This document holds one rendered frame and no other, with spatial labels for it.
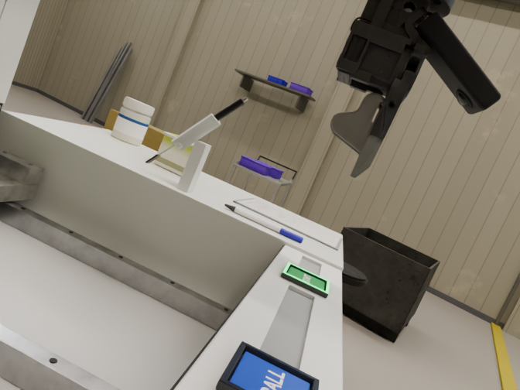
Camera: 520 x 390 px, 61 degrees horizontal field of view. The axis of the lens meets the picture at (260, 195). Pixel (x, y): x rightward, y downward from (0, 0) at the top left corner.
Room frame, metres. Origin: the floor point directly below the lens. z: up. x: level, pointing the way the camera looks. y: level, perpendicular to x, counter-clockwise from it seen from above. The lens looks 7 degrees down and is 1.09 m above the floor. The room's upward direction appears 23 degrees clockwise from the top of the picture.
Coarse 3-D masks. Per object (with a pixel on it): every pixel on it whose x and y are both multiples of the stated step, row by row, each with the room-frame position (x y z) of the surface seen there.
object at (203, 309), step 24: (0, 216) 0.65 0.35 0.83; (24, 216) 0.64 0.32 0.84; (48, 240) 0.64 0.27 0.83; (72, 240) 0.63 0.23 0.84; (96, 264) 0.62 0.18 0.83; (120, 264) 0.62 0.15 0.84; (144, 288) 0.61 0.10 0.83; (168, 288) 0.61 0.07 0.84; (192, 312) 0.60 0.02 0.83; (216, 312) 0.60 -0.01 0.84
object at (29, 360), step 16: (0, 336) 0.35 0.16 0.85; (16, 336) 0.36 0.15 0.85; (0, 352) 0.35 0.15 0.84; (16, 352) 0.34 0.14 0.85; (32, 352) 0.35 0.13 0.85; (48, 352) 0.36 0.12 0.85; (0, 368) 0.35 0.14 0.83; (16, 368) 0.34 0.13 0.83; (32, 368) 0.34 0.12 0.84; (48, 368) 0.34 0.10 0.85; (64, 368) 0.35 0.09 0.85; (80, 368) 0.35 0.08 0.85; (16, 384) 0.34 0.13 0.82; (32, 384) 0.34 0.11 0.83; (48, 384) 0.34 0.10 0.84; (64, 384) 0.34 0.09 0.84; (80, 384) 0.34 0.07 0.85; (96, 384) 0.34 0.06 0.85
